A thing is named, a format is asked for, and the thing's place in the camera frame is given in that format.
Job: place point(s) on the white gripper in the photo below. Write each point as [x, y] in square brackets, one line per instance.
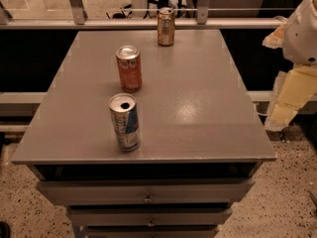
[301, 39]

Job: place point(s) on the gold orange soda can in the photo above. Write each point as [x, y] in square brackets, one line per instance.
[166, 26]

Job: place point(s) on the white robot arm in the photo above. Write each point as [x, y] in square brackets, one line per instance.
[292, 90]

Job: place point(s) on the blue silver energy drink can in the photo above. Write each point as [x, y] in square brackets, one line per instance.
[124, 115]

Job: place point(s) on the grey drawer cabinet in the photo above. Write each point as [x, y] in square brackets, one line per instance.
[197, 120]

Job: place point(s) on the top grey drawer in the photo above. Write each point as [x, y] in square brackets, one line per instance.
[75, 193]

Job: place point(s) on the grey drawer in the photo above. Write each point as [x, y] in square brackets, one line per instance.
[160, 216]
[75, 193]
[159, 232]

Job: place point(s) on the middle grey drawer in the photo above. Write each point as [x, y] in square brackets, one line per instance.
[160, 216]

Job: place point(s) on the bottom grey drawer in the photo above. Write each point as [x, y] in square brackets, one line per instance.
[159, 232]

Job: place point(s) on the black shoe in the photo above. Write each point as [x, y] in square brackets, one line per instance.
[4, 230]

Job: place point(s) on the metal window railing frame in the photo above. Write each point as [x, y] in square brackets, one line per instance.
[140, 14]

